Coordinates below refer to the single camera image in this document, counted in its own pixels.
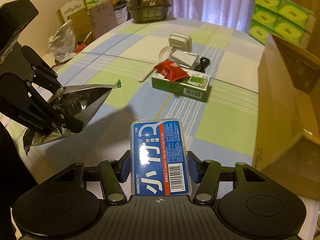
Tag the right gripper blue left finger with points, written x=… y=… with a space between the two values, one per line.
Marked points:
x=113 y=173

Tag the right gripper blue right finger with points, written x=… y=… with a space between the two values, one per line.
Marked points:
x=206 y=175

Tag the blue dental floss box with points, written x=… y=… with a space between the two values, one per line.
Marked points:
x=159 y=160

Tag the silver foil bag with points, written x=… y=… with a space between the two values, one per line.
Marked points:
x=76 y=105

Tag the green white carton box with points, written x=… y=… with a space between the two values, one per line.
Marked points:
x=194 y=86

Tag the red snack packet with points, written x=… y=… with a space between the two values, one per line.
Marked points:
x=171 y=71

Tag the white device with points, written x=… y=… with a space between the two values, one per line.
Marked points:
x=184 y=59

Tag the white night light plug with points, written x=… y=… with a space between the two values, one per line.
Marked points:
x=181 y=41

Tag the white plastic bag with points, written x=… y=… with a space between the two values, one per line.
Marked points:
x=62 y=44

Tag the large cardboard box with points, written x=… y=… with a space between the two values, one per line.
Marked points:
x=287 y=142

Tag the brown cardboard pieces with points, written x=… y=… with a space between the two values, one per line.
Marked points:
x=96 y=20

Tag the dark green food container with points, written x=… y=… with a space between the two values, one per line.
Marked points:
x=145 y=11

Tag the stack of green tissue packs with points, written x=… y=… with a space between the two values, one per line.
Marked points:
x=284 y=18

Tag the orange handled screwdriver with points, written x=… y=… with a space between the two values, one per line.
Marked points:
x=88 y=39

